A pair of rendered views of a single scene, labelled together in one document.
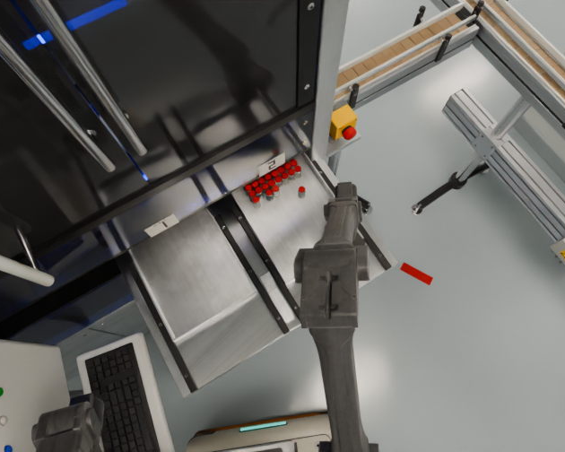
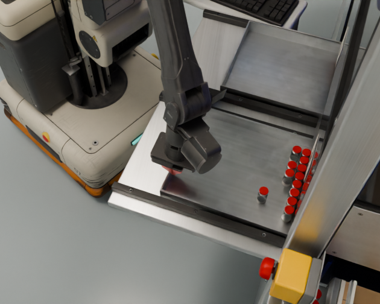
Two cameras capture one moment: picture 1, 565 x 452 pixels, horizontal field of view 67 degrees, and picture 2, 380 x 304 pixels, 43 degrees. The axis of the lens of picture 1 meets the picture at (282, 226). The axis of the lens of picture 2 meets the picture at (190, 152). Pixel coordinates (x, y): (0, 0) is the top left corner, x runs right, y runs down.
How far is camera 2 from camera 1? 97 cm
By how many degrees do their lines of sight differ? 49
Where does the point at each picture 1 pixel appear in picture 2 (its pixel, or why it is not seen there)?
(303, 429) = (114, 145)
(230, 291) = (243, 81)
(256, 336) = not seen: hidden behind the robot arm
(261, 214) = (280, 154)
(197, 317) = (248, 50)
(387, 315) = not seen: outside the picture
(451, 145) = not seen: outside the picture
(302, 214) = (241, 181)
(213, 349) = (215, 41)
